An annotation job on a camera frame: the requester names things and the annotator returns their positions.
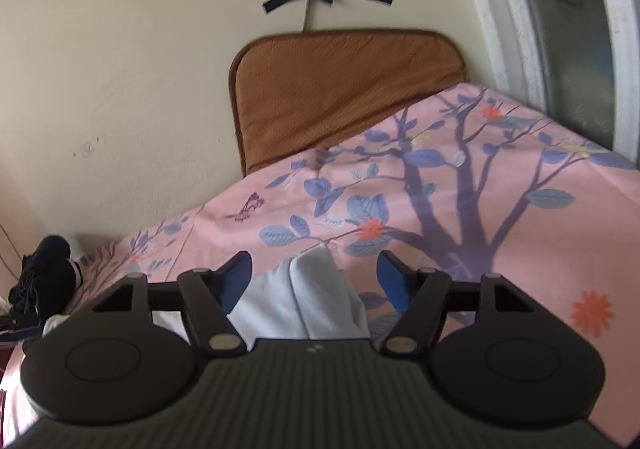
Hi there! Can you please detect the pink printed bed sheet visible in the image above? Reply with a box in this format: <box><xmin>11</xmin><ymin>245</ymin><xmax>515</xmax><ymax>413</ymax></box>
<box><xmin>0</xmin><ymin>83</ymin><xmax>640</xmax><ymax>449</ymax></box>

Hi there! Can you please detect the brown cushion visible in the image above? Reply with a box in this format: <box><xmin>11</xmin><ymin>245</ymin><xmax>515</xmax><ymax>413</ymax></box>
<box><xmin>229</xmin><ymin>29</ymin><xmax>468</xmax><ymax>177</ymax></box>

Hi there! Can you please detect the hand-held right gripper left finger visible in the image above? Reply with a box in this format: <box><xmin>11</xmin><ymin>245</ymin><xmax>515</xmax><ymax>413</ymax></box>
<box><xmin>91</xmin><ymin>250</ymin><xmax>253</xmax><ymax>358</ymax></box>

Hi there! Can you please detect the pile of black clothes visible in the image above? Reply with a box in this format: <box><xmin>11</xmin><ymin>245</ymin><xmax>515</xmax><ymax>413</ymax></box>
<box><xmin>7</xmin><ymin>235</ymin><xmax>85</xmax><ymax>331</ymax></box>

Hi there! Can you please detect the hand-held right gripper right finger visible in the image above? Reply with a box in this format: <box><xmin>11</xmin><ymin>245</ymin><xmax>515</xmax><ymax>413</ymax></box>
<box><xmin>377</xmin><ymin>249</ymin><xmax>537</xmax><ymax>358</ymax></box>

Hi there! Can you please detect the white window frame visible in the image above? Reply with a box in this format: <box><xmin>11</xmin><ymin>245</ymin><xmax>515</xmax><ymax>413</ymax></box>
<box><xmin>445</xmin><ymin>0</ymin><xmax>640</xmax><ymax>165</ymax></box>

